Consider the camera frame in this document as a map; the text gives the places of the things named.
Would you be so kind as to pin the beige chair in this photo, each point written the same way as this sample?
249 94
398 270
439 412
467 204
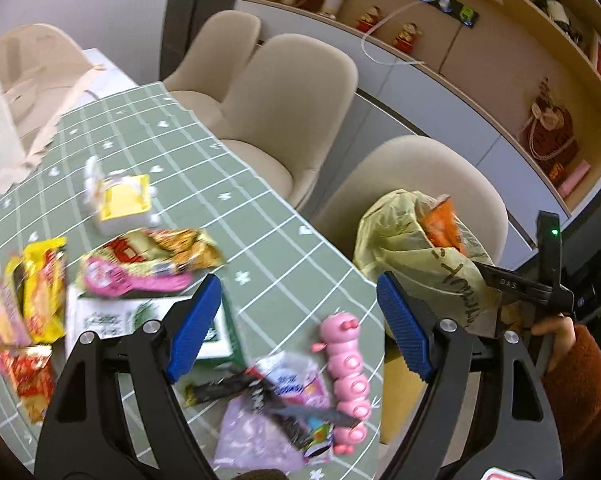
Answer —
283 113
218 54
415 163

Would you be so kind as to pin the green white milk carton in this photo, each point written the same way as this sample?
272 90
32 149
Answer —
113 318

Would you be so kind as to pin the white yellow gift box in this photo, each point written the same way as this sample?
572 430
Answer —
118 202

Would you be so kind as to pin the red figurine right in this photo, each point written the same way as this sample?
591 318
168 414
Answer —
407 38

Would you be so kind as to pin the pink box on shelf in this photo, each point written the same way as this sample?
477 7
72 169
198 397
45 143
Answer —
573 179

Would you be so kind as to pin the yellow seat cushion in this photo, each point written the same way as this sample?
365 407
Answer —
402 390

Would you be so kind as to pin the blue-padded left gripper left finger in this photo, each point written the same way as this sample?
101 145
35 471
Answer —
187 324

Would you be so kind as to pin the red figurine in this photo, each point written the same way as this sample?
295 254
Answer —
407 38
369 19

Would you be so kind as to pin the right hand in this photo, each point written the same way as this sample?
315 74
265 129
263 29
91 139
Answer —
562 329

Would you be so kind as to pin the red figurine left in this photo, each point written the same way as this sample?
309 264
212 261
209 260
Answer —
369 19

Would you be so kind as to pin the white cup on shelf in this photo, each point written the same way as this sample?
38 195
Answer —
331 8

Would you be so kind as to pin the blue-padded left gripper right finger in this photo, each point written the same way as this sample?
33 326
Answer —
408 319

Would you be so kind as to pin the pink potato chips packet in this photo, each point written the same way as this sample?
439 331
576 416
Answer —
13 330

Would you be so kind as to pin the light purple plastic wrapper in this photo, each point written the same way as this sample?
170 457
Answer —
250 440

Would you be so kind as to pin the white mesh food cover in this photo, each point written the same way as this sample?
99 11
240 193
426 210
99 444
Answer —
43 73

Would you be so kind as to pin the orange plastic bag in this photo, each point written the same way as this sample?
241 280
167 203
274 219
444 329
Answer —
440 225

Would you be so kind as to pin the pink caterpillar toy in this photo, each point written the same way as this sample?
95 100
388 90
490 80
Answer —
339 340

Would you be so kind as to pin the beige chair near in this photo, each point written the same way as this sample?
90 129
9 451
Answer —
415 163

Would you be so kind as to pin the red snack packet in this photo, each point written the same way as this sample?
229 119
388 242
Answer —
31 372

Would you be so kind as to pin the gold noodle wrapper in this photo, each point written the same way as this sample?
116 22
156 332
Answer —
140 251

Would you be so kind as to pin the beige chair far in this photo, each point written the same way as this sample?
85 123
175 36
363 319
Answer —
218 54

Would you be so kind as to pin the black snack wrapper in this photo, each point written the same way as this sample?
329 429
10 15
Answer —
292 418

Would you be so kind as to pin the yellow nabati snack packet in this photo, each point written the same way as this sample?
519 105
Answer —
45 290

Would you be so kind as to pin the beige chair middle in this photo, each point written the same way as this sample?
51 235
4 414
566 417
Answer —
283 113

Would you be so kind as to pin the yellow trash bag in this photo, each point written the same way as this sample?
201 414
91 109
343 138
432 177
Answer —
391 237

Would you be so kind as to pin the green grid tablecloth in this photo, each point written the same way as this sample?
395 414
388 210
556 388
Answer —
281 279

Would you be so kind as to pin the pink spoon-shaped candy wrapper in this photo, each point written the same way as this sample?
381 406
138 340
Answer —
111 280

